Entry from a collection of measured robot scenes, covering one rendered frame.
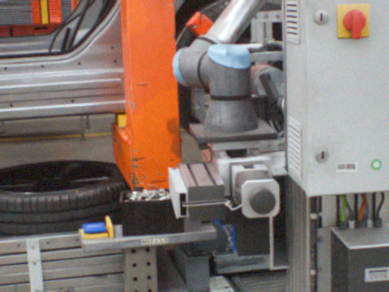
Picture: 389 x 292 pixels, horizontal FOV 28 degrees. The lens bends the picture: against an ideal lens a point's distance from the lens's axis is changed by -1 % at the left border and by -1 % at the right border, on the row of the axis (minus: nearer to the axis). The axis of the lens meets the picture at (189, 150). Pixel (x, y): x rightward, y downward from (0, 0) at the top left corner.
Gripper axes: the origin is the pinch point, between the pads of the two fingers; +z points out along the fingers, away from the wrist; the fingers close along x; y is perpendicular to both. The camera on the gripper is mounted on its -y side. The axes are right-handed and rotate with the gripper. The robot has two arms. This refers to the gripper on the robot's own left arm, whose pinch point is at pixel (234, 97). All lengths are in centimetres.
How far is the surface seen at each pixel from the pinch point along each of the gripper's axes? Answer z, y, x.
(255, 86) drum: -1.4, -2.4, 13.6
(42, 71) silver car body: 77, -9, -15
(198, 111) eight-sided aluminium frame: 20.4, 7.2, 8.2
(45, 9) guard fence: 422, -29, 352
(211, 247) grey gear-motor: 10, 56, -3
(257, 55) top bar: -5.7, -14.1, 7.8
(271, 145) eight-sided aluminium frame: 0.3, 22.6, 28.8
